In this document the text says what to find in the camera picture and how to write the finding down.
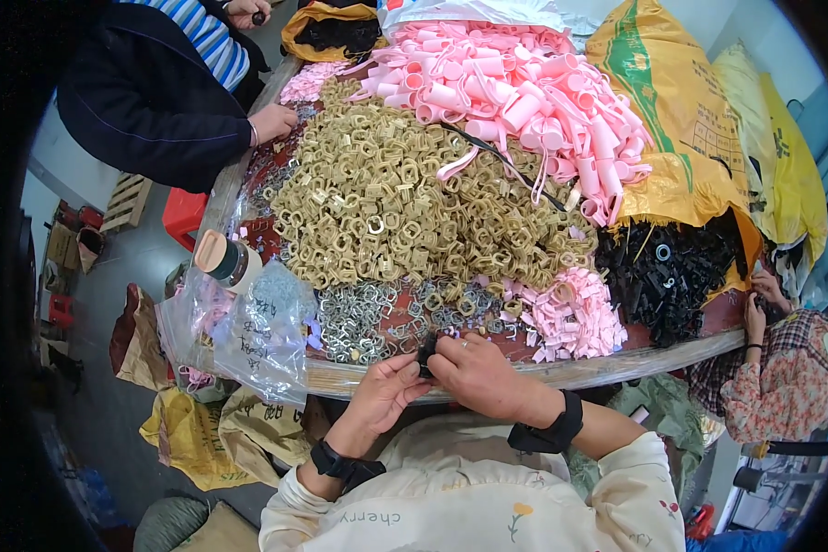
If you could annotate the person's left hand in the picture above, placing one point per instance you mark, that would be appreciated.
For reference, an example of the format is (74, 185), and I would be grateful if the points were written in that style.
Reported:
(376, 404)

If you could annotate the person's right hand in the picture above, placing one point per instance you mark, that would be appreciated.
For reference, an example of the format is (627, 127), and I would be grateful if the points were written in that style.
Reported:
(497, 383)

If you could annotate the small black plastic part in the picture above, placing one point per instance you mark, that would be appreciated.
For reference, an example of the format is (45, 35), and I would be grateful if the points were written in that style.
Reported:
(426, 357)

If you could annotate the black wrist band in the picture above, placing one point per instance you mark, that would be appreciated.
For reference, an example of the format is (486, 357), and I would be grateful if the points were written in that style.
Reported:
(341, 468)
(552, 431)

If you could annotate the heap of small pink clips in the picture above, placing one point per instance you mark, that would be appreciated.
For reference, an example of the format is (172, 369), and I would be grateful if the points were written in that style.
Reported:
(576, 317)

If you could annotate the person's body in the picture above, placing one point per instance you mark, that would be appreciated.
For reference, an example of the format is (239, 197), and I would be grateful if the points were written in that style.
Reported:
(469, 497)

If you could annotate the tan paper sack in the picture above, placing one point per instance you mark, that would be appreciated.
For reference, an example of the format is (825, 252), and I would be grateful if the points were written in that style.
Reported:
(262, 431)

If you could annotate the clear plastic bag of parts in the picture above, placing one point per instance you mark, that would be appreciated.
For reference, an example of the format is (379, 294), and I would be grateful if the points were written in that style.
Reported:
(255, 338)

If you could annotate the grey green sack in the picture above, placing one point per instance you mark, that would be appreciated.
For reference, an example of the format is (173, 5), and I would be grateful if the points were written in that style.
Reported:
(662, 421)

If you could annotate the yellow woven floor sack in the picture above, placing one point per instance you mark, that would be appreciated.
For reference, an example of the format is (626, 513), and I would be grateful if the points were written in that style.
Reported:
(186, 438)

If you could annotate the heap of black plastic parts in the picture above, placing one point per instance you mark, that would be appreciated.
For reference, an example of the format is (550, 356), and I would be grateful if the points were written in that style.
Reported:
(669, 276)

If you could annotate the heap of tan plastic buckles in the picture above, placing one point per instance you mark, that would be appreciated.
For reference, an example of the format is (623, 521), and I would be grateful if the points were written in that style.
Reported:
(400, 200)

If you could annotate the white jar with tan lid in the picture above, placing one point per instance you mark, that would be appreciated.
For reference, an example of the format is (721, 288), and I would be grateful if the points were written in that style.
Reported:
(229, 259)

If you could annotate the brown paper sack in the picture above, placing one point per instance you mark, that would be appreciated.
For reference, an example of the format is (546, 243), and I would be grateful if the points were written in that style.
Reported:
(134, 341)

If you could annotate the red plastic stool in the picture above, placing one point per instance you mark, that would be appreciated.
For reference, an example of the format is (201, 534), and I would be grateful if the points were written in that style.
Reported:
(183, 214)

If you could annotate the heap of pink plastic tubes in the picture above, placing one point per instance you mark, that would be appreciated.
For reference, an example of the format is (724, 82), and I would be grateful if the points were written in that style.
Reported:
(524, 96)

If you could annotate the yellow green woven sack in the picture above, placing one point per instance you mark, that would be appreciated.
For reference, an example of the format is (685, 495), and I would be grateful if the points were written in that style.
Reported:
(669, 124)

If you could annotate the wooden pallet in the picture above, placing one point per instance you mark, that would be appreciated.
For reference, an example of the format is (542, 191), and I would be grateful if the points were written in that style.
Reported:
(125, 201)

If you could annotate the small red stool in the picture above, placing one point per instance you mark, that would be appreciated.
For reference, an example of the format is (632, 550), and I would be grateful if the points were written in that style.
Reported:
(61, 310)

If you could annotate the heap of pale pink pieces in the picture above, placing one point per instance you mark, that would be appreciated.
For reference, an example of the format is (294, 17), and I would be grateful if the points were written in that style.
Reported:
(310, 81)

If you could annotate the heap of boxes and bags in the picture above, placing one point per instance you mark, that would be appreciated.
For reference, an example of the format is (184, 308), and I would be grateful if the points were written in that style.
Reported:
(72, 238)

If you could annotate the bright yellow plastic bag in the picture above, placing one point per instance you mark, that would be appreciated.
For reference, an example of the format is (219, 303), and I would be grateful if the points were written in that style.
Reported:
(790, 165)

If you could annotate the white plastic bag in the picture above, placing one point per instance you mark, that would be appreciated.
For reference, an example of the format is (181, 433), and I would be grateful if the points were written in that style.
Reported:
(469, 12)

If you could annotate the orange sack of black parts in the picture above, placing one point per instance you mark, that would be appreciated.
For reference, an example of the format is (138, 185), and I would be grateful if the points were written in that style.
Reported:
(331, 31)

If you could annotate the pale cream sack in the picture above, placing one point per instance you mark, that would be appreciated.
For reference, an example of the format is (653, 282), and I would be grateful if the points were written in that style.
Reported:
(738, 90)

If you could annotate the metal frame chair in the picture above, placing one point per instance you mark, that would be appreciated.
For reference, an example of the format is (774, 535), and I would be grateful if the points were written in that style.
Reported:
(780, 476)

